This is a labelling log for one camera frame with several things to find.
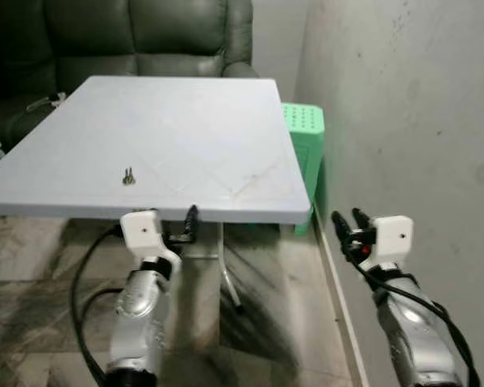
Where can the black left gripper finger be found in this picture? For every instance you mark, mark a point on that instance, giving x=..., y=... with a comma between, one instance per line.
x=193, y=222
x=156, y=211

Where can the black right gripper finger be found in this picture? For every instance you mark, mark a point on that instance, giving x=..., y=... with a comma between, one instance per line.
x=340, y=223
x=361, y=222

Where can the white metal table leg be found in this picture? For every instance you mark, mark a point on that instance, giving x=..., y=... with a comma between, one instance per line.
x=228, y=274

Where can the white plastic table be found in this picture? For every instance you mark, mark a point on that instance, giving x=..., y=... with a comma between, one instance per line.
x=185, y=137

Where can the green plastic stool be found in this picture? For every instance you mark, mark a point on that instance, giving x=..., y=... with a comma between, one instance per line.
x=306, y=137

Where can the dark green leather sofa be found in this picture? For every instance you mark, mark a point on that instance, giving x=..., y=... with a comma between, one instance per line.
x=105, y=32

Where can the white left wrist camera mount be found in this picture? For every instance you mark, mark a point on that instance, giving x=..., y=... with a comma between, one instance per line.
x=141, y=230

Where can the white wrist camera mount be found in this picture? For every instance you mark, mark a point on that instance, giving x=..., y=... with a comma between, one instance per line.
x=395, y=235
x=141, y=230

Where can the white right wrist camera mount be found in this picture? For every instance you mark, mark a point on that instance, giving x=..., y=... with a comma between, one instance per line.
x=395, y=235

